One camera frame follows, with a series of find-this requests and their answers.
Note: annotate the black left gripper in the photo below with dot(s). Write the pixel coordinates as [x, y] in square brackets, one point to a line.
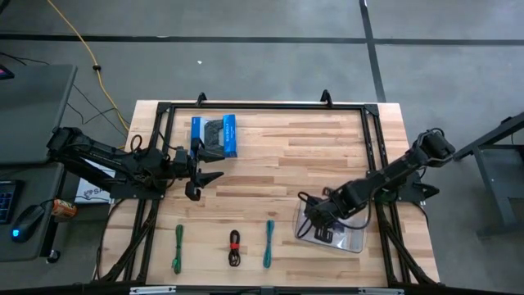
[192, 164]

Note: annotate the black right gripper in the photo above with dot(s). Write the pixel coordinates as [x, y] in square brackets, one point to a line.
[321, 213]

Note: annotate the clear plastic container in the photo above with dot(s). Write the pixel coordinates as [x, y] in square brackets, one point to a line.
[352, 241]

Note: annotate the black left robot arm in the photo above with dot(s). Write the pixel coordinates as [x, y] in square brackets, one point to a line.
[102, 157]

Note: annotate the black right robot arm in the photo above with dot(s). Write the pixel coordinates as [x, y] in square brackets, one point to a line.
[393, 172]

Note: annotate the blue game controller box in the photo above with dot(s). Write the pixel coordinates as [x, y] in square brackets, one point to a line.
[230, 135]

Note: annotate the white printed sheet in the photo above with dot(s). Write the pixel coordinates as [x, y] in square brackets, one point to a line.
[88, 192]

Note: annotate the orange can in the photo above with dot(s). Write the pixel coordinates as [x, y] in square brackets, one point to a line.
[63, 208]

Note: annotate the black metal stand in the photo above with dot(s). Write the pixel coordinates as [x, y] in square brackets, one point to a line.
[493, 188]

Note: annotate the grey desk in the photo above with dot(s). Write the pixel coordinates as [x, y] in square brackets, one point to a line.
[32, 114]

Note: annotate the black computer mouse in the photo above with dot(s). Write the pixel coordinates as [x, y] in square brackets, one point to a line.
[26, 223]

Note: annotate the black keyboard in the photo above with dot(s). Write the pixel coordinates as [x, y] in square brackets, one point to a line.
[6, 201]

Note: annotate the dark device with pink screen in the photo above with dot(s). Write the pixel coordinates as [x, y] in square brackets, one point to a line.
[4, 73]

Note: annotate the silver metal bracket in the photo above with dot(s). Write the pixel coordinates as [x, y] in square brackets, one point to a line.
[380, 291]
[151, 290]

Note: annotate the black aluminium table frame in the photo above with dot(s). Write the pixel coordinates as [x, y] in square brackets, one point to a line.
[266, 106]

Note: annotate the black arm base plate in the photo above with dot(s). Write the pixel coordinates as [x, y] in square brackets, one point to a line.
[425, 191]
[123, 191]

